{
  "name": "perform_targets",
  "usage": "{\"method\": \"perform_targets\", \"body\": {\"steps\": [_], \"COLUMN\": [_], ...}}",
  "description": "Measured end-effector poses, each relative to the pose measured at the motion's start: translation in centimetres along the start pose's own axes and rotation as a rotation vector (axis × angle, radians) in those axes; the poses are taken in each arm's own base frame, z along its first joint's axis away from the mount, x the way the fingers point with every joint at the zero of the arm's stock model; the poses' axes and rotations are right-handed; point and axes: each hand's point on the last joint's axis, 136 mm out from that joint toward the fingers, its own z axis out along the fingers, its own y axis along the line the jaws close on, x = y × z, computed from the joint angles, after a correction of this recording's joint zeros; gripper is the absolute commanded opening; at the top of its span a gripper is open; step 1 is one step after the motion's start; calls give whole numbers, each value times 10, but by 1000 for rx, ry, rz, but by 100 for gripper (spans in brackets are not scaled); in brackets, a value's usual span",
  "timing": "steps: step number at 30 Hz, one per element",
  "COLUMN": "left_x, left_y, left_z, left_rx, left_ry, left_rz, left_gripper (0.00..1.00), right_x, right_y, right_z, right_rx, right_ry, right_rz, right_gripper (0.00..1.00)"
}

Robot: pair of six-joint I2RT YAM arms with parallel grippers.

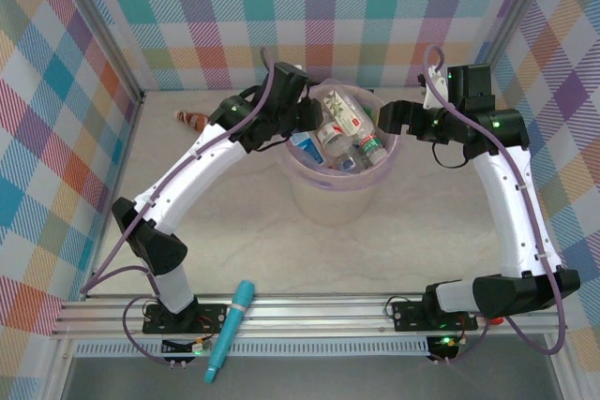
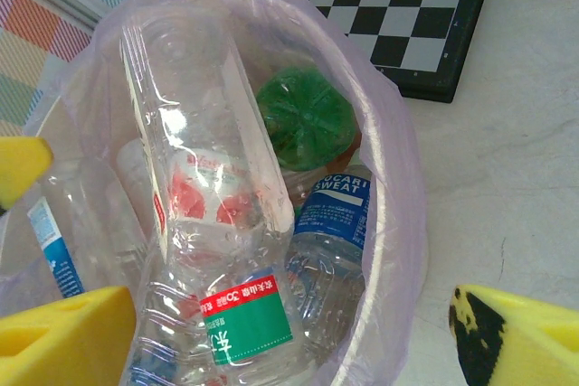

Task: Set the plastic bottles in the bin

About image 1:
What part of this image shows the blue white carton box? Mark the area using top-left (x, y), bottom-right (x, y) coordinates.
top-left (290, 132), bottom-right (327, 166)

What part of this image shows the white green toothpaste box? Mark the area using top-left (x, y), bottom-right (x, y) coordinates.
top-left (322, 89), bottom-right (369, 135)

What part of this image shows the small bottle green label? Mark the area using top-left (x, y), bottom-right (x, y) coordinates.
top-left (358, 135), bottom-right (389, 170)

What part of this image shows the pink-lined waste bin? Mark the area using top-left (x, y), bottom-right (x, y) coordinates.
top-left (279, 76), bottom-right (402, 193)

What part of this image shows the beige waste bin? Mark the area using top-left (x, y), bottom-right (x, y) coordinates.
top-left (288, 156), bottom-right (399, 228)

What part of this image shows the small brown drink bottle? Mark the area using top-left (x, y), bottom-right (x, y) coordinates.
top-left (174, 109), bottom-right (210, 132)

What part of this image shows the teal marker pen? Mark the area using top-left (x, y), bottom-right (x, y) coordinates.
top-left (203, 280), bottom-right (257, 385)

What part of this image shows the small black controller board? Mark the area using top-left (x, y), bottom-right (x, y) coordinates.
top-left (161, 337), bottom-right (210, 357)
top-left (427, 334), bottom-right (458, 363)

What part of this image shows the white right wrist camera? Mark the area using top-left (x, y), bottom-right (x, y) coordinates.
top-left (421, 60), bottom-right (449, 110)

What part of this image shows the thin black cable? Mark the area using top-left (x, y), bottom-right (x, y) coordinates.
top-left (431, 141), bottom-right (471, 170)

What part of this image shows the aluminium frame post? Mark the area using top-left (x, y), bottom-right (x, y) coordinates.
top-left (54, 0), bottom-right (146, 111)
top-left (482, 0), bottom-right (563, 73)

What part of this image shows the aluminium side rail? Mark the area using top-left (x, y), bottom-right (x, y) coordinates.
top-left (86, 93), bottom-right (146, 279)

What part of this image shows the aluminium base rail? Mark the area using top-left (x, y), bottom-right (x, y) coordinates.
top-left (51, 294), bottom-right (568, 338)

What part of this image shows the white slotted cable duct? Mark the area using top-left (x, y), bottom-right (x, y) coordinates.
top-left (74, 337), bottom-right (432, 358)

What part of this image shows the purple cable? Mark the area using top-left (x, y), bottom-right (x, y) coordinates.
top-left (80, 46), bottom-right (278, 368)
top-left (421, 46), bottom-right (567, 366)

